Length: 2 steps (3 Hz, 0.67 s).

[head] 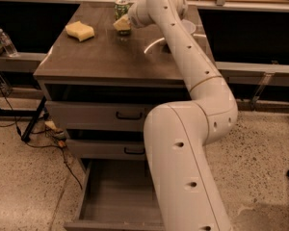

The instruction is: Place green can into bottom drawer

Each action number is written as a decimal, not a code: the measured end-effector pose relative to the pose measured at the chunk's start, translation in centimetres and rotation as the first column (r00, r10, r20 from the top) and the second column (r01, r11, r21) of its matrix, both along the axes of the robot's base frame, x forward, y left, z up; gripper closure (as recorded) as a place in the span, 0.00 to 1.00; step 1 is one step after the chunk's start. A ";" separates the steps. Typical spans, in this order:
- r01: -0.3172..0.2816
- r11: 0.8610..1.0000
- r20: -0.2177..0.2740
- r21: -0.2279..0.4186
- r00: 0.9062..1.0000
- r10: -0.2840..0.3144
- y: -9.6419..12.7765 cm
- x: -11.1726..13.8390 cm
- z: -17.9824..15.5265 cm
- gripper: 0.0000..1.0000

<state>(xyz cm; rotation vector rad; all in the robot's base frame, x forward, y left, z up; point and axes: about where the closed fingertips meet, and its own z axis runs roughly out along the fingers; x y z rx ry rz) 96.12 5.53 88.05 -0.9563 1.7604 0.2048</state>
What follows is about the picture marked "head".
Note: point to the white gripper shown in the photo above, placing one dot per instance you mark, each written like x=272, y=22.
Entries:
x=134, y=17

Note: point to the green soda can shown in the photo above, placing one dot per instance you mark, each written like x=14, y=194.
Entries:
x=121, y=8

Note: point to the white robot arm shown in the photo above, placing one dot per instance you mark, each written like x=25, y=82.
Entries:
x=176, y=133

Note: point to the grey drawer cabinet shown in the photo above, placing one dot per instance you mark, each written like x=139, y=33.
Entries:
x=108, y=68

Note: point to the top grey drawer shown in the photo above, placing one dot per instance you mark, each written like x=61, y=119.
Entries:
x=98, y=116

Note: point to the grey drawer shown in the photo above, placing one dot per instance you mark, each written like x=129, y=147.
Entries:
x=98, y=116
x=118, y=195
x=113, y=150

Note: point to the middle grey drawer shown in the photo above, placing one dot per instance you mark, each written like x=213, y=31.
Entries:
x=113, y=150

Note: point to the bottom grey drawer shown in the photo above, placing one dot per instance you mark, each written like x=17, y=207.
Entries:
x=118, y=195

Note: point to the yellow sponge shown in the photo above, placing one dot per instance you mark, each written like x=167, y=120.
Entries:
x=79, y=30

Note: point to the white bowl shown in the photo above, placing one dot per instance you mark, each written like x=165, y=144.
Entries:
x=189, y=26

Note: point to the clear water bottle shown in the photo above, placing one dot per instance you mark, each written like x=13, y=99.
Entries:
x=8, y=44

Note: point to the black table leg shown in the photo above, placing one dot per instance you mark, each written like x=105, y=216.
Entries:
x=35, y=116

